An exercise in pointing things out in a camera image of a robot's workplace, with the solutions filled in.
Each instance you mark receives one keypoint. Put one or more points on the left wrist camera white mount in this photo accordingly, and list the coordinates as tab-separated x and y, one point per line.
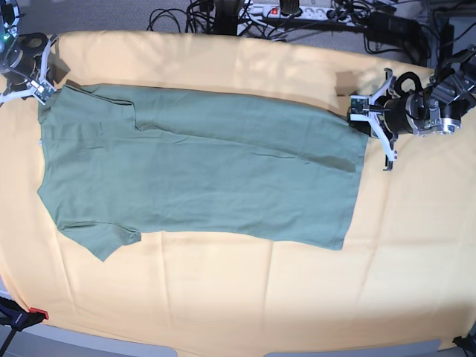
365	109

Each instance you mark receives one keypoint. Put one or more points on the white power strip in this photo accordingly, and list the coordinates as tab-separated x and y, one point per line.
268	12

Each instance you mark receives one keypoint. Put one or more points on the black power adapter brick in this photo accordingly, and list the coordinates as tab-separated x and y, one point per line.
382	27

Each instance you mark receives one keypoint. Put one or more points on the black box far right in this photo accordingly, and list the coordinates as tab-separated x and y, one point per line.
445	50

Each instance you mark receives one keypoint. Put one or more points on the black clamp right corner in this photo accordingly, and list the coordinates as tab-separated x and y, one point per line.
467	343

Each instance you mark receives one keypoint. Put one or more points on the green T-shirt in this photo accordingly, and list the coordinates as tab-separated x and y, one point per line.
121	161

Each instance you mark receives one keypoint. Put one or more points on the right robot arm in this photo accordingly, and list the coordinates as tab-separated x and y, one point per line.
11	22

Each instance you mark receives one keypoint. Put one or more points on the yellow table cloth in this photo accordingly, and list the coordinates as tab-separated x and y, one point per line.
406	272

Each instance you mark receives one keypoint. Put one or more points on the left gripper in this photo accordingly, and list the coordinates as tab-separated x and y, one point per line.
404	110

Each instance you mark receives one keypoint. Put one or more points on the red and blue clamp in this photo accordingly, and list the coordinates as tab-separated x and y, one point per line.
18	319

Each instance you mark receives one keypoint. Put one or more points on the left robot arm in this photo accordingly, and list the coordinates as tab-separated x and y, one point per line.
449	95

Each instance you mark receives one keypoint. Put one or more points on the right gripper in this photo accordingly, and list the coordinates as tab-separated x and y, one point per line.
21	56

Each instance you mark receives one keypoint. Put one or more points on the black centre stand post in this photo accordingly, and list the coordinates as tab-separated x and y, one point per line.
226	17

